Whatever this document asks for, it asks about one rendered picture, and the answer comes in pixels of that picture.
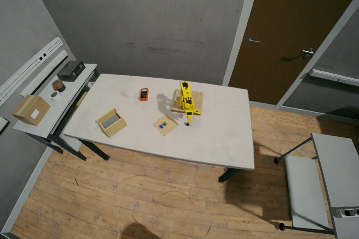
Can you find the tan open wooden crate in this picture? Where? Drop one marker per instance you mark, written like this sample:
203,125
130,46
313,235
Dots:
111,123

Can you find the orange pocket multimeter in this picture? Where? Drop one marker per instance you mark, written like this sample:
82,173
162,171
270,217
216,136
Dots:
144,94

